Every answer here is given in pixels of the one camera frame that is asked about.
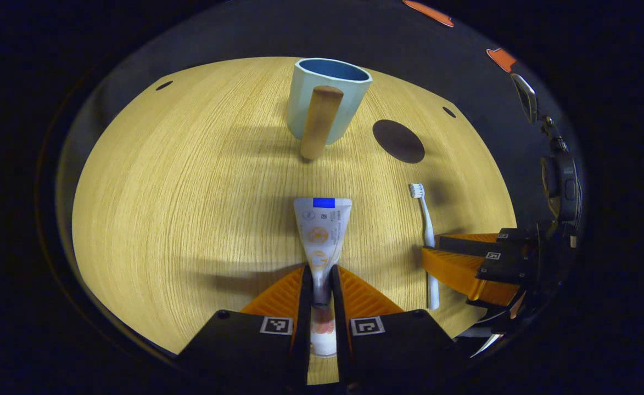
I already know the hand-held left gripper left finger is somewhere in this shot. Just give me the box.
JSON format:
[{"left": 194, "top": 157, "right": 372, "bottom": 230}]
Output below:
[{"left": 176, "top": 265, "right": 314, "bottom": 390}]

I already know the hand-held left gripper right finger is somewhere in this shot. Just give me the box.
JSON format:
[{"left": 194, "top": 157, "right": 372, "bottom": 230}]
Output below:
[{"left": 330, "top": 264, "right": 460, "bottom": 387}]

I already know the white toothbrush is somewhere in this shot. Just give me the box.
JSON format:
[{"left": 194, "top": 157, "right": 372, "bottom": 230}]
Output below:
[{"left": 408, "top": 183, "right": 441, "bottom": 311}]

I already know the white toothpaste tube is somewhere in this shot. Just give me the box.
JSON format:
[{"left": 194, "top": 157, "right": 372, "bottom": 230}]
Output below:
[{"left": 293, "top": 197, "right": 353, "bottom": 357}]

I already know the light blue cup wooden handle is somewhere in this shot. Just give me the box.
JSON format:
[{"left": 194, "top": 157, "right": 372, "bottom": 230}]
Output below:
[{"left": 286, "top": 58, "right": 373, "bottom": 161}]

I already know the black backdrop cloth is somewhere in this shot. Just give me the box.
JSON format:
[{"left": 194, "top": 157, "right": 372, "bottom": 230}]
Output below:
[{"left": 53, "top": 0, "right": 575, "bottom": 231}]

